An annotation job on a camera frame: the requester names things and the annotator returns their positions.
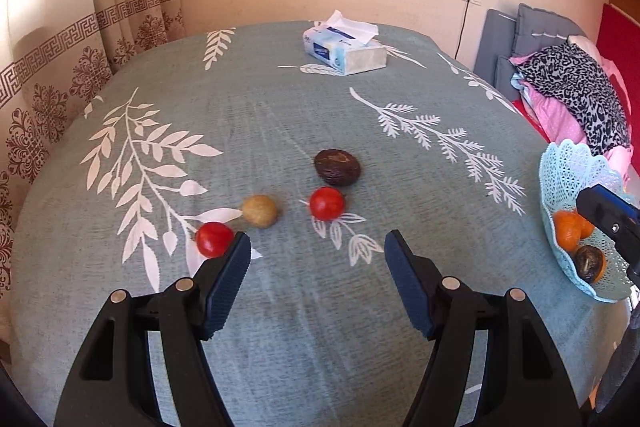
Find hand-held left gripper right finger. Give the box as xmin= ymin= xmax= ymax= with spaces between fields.
xmin=384 ymin=229 xmax=583 ymax=427

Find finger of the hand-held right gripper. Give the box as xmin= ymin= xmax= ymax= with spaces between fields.
xmin=575 ymin=185 xmax=640 ymax=253

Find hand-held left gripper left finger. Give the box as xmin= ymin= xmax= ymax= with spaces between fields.
xmin=52 ymin=231 xmax=252 ymax=427

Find small orange mandarin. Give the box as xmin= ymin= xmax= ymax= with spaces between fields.
xmin=553 ymin=211 xmax=583 ymax=253

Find large red tomato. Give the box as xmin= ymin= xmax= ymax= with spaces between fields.
xmin=195 ymin=221 xmax=235 ymax=259

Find light blue lace basket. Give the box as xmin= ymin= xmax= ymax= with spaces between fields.
xmin=539 ymin=138 xmax=638 ymax=304

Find dark brown avocado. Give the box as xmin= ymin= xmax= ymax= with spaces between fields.
xmin=314 ymin=149 xmax=361 ymax=187
xmin=573 ymin=245 xmax=607 ymax=284

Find round tan fruit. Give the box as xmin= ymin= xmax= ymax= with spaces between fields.
xmin=242 ymin=194 xmax=278 ymax=228

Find small red tomato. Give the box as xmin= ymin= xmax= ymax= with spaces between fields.
xmin=309 ymin=187 xmax=347 ymax=222

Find pink cloth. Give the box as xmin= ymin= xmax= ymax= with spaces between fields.
xmin=510 ymin=57 xmax=633 ymax=168

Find leopard print cloth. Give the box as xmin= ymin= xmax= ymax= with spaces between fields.
xmin=520 ymin=43 xmax=632 ymax=155

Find dark grey blurred object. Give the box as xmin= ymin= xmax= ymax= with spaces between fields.
xmin=592 ymin=302 xmax=640 ymax=427

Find blue white tissue box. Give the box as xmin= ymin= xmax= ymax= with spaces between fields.
xmin=302 ymin=10 xmax=388 ymax=76

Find beige patterned curtain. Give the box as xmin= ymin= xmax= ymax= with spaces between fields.
xmin=0 ymin=0 xmax=186 ymax=343

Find black power cable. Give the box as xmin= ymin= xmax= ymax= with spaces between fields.
xmin=452 ymin=0 xmax=471 ymax=60

